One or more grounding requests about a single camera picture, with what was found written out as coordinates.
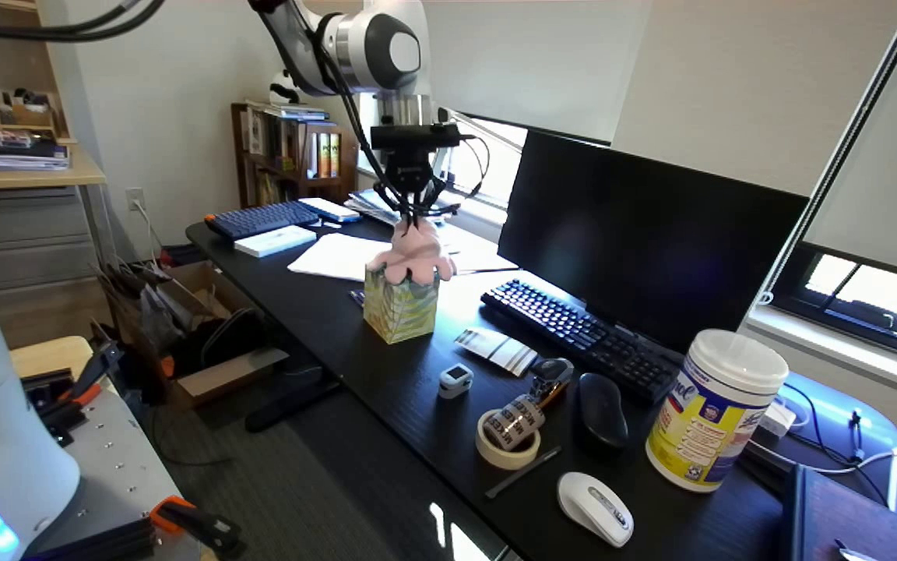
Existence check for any orange black hand tool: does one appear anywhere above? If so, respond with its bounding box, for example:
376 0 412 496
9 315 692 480
151 496 248 561
22 341 125 439

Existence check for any black computer monitor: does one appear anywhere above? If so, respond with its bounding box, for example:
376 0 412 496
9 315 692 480
495 128 810 355

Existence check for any white computer mouse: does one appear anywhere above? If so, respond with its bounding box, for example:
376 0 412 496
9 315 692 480
556 469 640 552

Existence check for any black computer mouse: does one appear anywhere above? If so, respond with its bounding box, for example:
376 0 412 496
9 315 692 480
574 370 635 450

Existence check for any glass window black frame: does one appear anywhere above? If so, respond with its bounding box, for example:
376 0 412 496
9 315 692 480
763 239 897 367

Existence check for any white striped flat packet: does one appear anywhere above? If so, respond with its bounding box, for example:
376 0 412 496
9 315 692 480
455 324 543 381

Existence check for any small pulse oximeter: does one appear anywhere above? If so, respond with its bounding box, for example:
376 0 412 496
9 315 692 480
437 361 477 403

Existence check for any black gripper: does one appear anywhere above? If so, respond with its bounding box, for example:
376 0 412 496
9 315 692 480
384 146 438 229

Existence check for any blue notebook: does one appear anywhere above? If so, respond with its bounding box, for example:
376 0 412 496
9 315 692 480
206 201 325 243

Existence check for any white flat notebook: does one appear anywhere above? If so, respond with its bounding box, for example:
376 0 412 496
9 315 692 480
230 225 320 262

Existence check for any white printed paper sheet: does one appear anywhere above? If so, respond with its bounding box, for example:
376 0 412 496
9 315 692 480
288 232 398 286

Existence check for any beige masking tape roll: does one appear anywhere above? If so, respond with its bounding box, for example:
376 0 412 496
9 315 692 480
475 396 547 475

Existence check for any white power adapter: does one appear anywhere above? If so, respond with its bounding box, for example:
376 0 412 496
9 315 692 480
763 399 802 439

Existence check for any light wooden board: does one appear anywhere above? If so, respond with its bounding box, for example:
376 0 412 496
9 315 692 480
7 333 99 386

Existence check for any patterned tissue box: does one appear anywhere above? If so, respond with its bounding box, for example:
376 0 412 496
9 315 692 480
361 258 441 348

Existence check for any pink octopus plush toy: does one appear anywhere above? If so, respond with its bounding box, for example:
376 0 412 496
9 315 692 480
367 217 462 290

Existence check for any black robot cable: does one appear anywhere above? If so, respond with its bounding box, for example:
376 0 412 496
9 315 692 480
0 0 169 46
297 19 413 215

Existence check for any small white flat item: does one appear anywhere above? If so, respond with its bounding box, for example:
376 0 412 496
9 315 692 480
297 197 363 229

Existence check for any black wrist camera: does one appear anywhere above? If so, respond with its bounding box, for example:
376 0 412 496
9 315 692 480
367 122 464 154

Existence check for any white roller window blind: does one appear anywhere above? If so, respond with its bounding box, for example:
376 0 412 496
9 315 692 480
802 0 897 286
422 0 654 146

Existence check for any grey robot mounting table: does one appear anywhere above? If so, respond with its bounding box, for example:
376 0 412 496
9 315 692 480
22 377 196 561

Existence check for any light wooden shelf unit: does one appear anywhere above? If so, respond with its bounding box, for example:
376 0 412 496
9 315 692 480
0 0 113 197

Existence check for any open cardboard box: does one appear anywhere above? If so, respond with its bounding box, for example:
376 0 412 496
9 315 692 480
104 258 292 409

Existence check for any dark wooden bookshelf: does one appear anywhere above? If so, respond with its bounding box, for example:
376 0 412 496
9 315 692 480
227 101 361 213

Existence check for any black pen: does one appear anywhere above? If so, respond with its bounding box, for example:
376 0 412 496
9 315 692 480
484 443 568 503

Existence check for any bright blue bag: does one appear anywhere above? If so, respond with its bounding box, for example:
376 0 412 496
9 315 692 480
775 370 897 520

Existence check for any disinfectant wipes canister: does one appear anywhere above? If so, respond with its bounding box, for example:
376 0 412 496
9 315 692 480
643 329 792 496

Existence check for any black computer keyboard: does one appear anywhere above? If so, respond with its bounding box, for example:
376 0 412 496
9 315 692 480
479 275 688 405

